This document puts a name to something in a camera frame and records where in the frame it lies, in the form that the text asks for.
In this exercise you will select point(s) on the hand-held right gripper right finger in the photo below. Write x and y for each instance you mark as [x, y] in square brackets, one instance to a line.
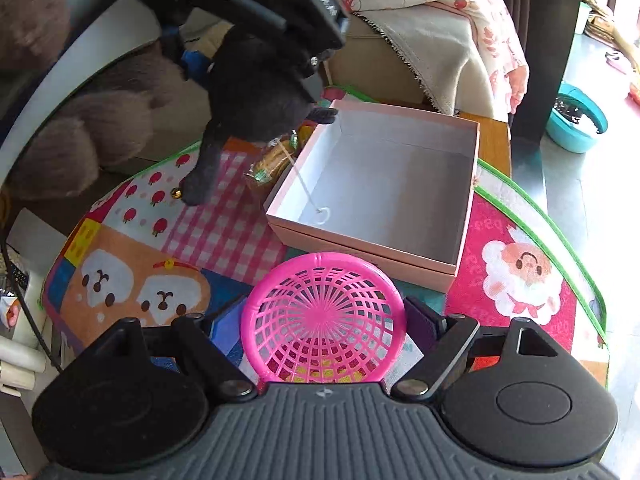
[425, 325]

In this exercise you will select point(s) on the cream fringed blanket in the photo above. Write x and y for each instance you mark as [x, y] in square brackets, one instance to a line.
[440, 45]

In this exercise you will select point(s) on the black plush toy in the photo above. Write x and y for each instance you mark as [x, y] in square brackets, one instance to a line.
[250, 90]

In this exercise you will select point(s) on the cookie snack packet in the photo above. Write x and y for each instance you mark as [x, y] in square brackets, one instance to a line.
[272, 162]

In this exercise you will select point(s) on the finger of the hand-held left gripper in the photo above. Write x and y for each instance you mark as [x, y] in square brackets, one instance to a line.
[307, 55]
[192, 62]

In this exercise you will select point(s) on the beige sofa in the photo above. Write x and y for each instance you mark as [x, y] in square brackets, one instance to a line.
[370, 65]

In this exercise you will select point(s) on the pink cardboard box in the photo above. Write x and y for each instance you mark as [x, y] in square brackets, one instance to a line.
[390, 185]

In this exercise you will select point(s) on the white appliance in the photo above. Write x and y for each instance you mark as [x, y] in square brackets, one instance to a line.
[30, 280]

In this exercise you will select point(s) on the teal plastic basin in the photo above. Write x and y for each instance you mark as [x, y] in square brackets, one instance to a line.
[575, 137]

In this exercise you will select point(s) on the colourful printed mat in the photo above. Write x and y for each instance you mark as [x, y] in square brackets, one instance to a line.
[215, 240]

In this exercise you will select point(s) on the brown plush toy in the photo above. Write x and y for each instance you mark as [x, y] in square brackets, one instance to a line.
[75, 130]

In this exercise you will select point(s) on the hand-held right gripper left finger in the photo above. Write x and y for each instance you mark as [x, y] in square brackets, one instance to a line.
[210, 355]

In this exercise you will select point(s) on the pink plastic basket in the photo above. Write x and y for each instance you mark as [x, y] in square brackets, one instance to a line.
[320, 305]

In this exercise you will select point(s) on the white curved frame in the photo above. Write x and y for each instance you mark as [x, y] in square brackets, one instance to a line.
[95, 50]

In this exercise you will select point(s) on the dark wooden post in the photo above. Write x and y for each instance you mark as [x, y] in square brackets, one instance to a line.
[545, 35]

